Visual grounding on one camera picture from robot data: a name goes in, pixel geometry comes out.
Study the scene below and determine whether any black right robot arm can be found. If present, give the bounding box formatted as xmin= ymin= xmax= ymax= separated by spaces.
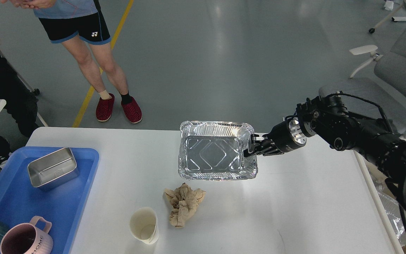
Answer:
xmin=243 ymin=92 xmax=406 ymax=211

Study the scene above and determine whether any square stainless steel tray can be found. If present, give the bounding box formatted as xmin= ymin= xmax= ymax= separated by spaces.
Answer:
xmin=27 ymin=147 xmax=80 ymax=192

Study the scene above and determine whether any blue plastic tray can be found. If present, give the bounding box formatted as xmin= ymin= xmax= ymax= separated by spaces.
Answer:
xmin=0 ymin=146 xmax=99 ymax=254

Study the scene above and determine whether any seated person at left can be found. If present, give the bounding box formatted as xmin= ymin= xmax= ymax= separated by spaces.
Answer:
xmin=0 ymin=18 xmax=39 ymax=166

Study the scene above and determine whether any cream paper cup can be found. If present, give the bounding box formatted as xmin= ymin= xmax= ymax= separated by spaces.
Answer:
xmin=129 ymin=206 xmax=159 ymax=245

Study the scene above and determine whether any cream plastic bin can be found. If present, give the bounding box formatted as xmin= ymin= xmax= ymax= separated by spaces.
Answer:
xmin=354 ymin=152 xmax=406 ymax=254

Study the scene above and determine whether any pink HOME mug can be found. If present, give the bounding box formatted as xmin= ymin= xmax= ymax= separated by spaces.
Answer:
xmin=0 ymin=216 xmax=53 ymax=254

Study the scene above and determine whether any grey office chair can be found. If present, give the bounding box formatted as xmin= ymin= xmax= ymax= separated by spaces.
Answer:
xmin=319 ymin=29 xmax=406 ymax=138

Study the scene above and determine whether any aluminium foil tray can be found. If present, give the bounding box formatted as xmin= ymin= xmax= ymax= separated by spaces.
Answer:
xmin=178 ymin=121 xmax=258 ymax=181

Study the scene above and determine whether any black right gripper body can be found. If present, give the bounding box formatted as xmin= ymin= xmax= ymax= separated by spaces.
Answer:
xmin=263 ymin=118 xmax=307 ymax=156

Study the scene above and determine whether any standing person in shorts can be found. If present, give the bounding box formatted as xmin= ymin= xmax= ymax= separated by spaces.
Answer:
xmin=12 ymin=0 xmax=142 ymax=123

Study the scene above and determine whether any brown paper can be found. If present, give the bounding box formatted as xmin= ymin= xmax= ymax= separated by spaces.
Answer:
xmin=164 ymin=183 xmax=206 ymax=228

